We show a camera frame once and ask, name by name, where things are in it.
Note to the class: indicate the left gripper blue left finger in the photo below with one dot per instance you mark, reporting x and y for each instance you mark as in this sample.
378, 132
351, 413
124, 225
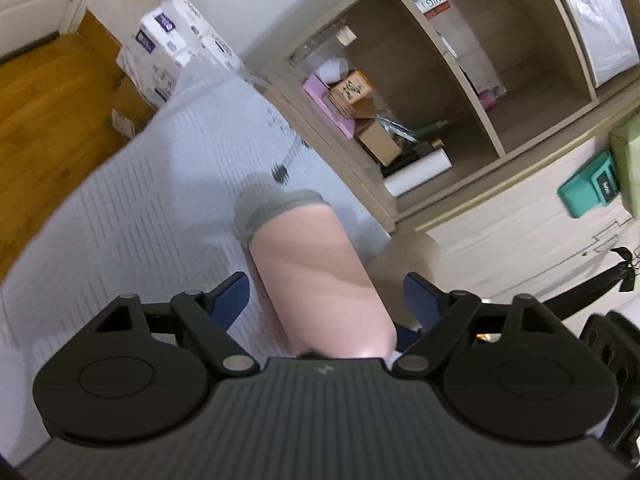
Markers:
211, 312

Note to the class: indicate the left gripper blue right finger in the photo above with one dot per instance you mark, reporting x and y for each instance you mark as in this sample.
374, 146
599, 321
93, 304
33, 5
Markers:
427, 302

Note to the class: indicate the pink cup with grey rim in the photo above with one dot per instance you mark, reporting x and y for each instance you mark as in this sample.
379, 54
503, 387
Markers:
312, 275

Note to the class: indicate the brown paper cup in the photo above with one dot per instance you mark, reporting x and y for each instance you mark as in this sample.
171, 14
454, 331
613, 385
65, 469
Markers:
405, 252

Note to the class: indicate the white cup on shelf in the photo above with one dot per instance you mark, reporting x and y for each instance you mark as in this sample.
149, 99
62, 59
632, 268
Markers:
332, 71

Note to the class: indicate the light wood wardrobe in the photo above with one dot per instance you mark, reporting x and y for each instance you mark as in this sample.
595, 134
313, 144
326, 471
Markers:
523, 239

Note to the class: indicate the white paper towel roll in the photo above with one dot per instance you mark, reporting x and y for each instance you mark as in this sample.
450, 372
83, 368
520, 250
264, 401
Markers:
426, 168

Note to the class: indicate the brown cardboard box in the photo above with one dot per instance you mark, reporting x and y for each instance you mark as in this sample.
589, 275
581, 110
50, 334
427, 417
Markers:
379, 143

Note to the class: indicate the teal Redmi pouch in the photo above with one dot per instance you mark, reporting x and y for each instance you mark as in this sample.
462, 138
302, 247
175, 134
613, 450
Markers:
594, 185

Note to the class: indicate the pink small bottle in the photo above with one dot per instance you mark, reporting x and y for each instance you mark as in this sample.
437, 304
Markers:
489, 97

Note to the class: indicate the small orange printed box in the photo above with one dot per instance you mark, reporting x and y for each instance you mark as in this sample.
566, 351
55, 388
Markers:
350, 90

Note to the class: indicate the pink flat box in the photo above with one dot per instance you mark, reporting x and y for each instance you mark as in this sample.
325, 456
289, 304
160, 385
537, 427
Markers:
319, 93

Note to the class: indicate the wooden open shelf unit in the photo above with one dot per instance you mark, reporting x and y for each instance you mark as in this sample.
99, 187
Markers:
434, 69

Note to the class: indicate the green cushion box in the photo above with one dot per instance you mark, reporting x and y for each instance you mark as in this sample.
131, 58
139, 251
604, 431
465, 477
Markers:
625, 147

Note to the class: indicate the tissue pack white purple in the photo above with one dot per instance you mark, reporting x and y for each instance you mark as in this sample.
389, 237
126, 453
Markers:
167, 40

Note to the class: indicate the clear bottle beige cap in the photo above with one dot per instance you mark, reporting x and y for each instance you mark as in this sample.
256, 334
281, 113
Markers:
327, 44

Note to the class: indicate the plastic wrapped grey box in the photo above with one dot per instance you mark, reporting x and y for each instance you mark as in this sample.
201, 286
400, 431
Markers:
605, 35

